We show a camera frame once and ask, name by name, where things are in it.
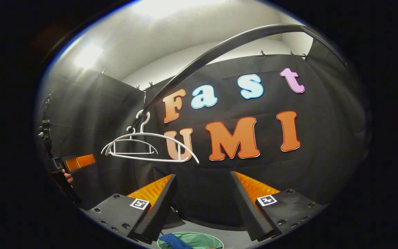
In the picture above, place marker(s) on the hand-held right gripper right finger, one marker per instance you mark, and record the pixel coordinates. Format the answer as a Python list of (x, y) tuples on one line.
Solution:
[(250, 211)]

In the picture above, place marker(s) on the black metal clothes rack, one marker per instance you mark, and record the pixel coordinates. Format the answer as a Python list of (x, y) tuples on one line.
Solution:
[(219, 48)]

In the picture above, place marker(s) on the green laundry hamper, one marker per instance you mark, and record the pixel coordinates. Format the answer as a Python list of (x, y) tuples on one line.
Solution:
[(202, 240)]

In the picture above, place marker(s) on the white plastic hanger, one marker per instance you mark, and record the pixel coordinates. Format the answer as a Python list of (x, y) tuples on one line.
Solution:
[(142, 128), (130, 140)]

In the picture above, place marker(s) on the small ceiling light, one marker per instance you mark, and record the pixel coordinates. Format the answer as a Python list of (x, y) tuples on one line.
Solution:
[(88, 55)]

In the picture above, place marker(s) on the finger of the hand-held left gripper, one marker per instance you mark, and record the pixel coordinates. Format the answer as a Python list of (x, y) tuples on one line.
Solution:
[(81, 162)]

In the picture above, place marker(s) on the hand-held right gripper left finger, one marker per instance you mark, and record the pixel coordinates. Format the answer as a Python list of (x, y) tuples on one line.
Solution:
[(161, 211)]

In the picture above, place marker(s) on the large ceiling light panel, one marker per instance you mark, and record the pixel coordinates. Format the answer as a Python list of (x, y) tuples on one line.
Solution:
[(178, 7)]

